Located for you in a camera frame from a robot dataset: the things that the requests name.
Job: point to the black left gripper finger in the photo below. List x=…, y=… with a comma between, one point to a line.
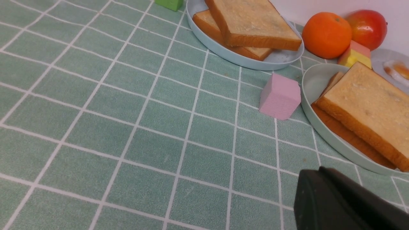
x=328, y=200

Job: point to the toast slice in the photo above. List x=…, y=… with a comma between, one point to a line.
x=253, y=23
x=347, y=135
x=373, y=109
x=206, y=23

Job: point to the green centre plate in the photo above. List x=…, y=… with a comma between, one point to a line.
x=314, y=81

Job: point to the yellow cube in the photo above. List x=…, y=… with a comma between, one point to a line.
x=351, y=56

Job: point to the light blue bread plate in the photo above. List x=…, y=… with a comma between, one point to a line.
x=276, y=60

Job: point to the light blue egg plate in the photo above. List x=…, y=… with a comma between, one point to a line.
x=379, y=56

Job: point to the salmon pink cube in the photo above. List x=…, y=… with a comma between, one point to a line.
x=354, y=46

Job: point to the orange fruit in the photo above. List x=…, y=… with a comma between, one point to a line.
x=327, y=35

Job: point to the red apple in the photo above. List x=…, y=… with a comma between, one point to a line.
x=369, y=28

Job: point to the green cube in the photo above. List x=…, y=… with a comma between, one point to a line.
x=173, y=5

